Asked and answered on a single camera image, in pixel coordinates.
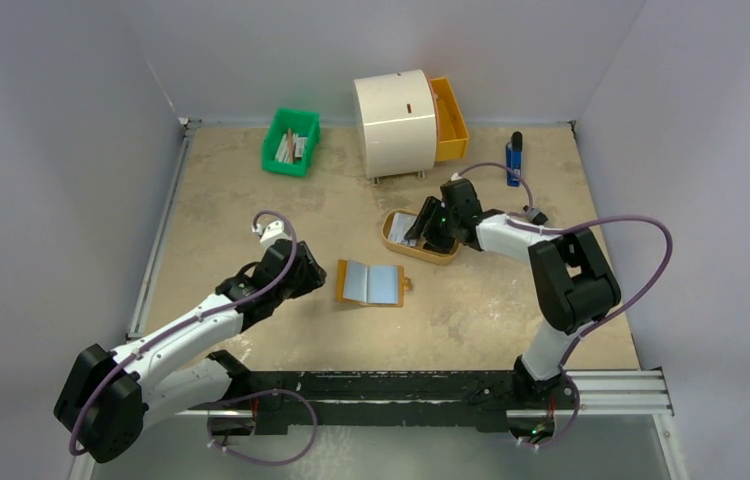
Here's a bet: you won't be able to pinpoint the blue black marker pen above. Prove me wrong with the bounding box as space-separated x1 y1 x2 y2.
505 131 523 187

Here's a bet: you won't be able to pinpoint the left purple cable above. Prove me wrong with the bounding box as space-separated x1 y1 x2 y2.
68 210 299 458

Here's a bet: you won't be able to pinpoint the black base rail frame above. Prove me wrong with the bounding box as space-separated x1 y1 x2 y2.
190 370 672 435

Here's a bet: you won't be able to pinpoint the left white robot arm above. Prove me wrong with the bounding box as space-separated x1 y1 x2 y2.
54 239 327 463

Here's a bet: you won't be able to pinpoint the orange card holder wallet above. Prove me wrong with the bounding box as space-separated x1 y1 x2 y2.
335 259 413 308

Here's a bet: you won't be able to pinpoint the small black knob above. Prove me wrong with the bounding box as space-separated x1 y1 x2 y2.
523 205 548 226

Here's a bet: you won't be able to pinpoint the cream round drawer cabinet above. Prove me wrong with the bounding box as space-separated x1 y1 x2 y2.
353 69 438 184

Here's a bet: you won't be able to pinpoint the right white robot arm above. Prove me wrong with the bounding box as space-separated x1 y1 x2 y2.
404 178 621 407

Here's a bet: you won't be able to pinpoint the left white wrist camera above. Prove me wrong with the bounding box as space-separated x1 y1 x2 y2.
252 220 292 249

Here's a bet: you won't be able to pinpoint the silver credit cards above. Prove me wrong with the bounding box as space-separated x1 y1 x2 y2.
387 212 417 248

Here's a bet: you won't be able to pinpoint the green plastic bin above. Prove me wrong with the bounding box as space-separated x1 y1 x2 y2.
261 108 321 178

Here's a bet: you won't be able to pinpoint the orange oval tray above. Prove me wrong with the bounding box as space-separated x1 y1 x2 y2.
381 209 460 266

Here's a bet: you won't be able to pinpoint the orange open drawer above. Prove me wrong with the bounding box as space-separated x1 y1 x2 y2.
430 77 469 163

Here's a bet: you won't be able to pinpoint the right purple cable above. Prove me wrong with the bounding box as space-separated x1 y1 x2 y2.
454 162 674 372

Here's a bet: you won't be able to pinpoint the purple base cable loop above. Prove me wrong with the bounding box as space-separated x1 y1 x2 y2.
205 388 321 468

